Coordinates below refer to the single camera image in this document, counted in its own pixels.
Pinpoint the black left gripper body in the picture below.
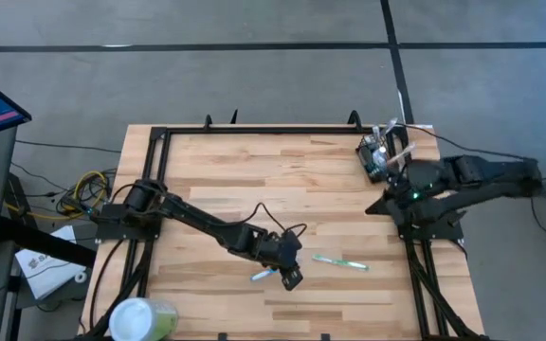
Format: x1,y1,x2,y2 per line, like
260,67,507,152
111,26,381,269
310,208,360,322
252,229,304,272

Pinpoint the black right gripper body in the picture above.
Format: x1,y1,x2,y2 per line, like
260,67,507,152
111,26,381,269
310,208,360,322
386,159,450,209

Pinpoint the orange white toothbrush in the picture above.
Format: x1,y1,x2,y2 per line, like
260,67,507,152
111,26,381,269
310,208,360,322
389,141,417,165

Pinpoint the green white toothbrush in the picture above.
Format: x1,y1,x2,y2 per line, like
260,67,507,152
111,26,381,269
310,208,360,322
311,254,370,272

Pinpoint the pale green toothbrush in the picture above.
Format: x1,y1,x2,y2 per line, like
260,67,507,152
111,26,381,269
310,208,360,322
381,117,399,138

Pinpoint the white green wipes canister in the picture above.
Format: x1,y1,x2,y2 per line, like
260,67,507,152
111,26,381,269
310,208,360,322
107,296,179,341

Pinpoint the white paper box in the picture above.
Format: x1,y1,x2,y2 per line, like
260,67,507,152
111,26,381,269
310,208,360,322
14,224,88,301

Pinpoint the black cart leg beam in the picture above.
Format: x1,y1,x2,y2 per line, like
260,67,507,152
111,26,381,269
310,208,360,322
0,215,98,269

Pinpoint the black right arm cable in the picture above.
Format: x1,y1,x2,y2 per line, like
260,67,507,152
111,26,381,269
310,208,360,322
393,121,530,162

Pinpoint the black aluminium table frame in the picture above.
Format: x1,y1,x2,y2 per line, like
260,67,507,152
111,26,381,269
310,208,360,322
82,123,487,341

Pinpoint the black power cable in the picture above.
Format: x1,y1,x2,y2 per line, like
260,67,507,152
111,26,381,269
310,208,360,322
87,238,127,332

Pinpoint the yellow cable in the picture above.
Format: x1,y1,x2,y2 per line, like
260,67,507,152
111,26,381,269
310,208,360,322
3,170,111,223

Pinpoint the thin black floor cable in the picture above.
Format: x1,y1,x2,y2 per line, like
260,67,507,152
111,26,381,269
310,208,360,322
14,138,123,155

